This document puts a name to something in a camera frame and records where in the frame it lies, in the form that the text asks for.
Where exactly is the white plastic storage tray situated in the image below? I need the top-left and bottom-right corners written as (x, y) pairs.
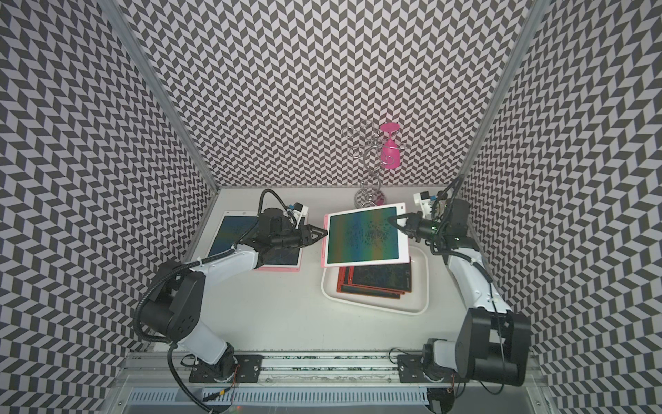
top-left (321, 245), bottom-right (429, 316)

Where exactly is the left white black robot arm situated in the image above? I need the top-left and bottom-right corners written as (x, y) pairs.
top-left (133, 189), bottom-right (328, 382)

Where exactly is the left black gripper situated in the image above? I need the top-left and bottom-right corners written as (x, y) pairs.
top-left (272, 223), bottom-right (329, 249)

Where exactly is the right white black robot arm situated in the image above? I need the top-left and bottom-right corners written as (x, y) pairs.
top-left (388, 176), bottom-right (532, 387)

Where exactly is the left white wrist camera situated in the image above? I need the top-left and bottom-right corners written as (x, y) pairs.
top-left (289, 203), bottom-right (309, 225)

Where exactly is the pink writing tablet colourful screen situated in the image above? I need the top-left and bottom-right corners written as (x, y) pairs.
top-left (206, 210), bottom-right (257, 257)

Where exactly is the red writing tablet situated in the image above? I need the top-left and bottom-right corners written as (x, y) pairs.
top-left (347, 263), bottom-right (412, 293)
top-left (336, 267), bottom-right (403, 299)

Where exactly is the red writing tablet upper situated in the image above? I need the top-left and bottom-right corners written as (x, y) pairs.
top-left (347, 263), bottom-right (412, 293)

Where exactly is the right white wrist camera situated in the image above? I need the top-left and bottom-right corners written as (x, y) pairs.
top-left (413, 191), bottom-right (436, 220)

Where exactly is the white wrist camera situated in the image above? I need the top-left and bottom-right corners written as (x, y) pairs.
top-left (413, 191), bottom-right (436, 220)
top-left (289, 203), bottom-right (309, 225)

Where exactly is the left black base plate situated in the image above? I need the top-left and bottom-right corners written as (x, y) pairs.
top-left (189, 355), bottom-right (264, 384)

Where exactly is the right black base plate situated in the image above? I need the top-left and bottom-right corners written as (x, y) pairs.
top-left (397, 354), bottom-right (467, 384)

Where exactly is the aluminium front rail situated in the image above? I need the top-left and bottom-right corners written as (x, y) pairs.
top-left (110, 351), bottom-right (549, 389)

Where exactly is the red writing tablet lower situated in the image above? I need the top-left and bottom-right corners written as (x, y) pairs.
top-left (336, 267), bottom-right (403, 299)

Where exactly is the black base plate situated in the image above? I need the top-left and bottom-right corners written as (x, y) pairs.
top-left (397, 354), bottom-right (467, 384)
top-left (189, 355), bottom-right (264, 384)

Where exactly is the pink plastic goblet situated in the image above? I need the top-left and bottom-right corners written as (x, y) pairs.
top-left (379, 122), bottom-right (401, 170)

